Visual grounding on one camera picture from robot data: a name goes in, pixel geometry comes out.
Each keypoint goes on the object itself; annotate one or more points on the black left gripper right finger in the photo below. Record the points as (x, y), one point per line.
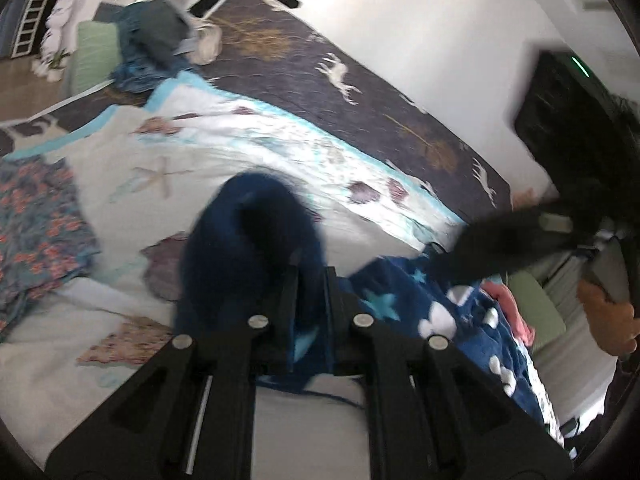
(431, 413)

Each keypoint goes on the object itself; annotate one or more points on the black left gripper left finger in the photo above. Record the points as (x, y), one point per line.
(189, 412)

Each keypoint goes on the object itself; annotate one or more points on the navy star fleece garment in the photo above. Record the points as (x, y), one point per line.
(255, 229)

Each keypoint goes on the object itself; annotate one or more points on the dark clothes pile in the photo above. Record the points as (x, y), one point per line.
(155, 38)

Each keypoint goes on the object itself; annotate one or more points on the person right hand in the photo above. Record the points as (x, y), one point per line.
(613, 327)

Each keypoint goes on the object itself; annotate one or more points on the pink folded garment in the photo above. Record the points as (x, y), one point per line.
(520, 329)

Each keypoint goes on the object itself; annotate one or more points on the green pillow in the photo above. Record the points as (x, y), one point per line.
(96, 57)
(537, 309)

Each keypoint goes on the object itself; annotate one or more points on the floral teal garment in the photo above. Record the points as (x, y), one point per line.
(46, 240)

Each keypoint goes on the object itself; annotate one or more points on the white seashell print quilt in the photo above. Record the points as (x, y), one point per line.
(144, 176)

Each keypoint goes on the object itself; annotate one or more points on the dark deer print blanket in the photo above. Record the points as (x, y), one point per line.
(259, 49)

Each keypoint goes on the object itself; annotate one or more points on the white ladder shelf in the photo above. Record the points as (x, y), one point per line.
(24, 37)

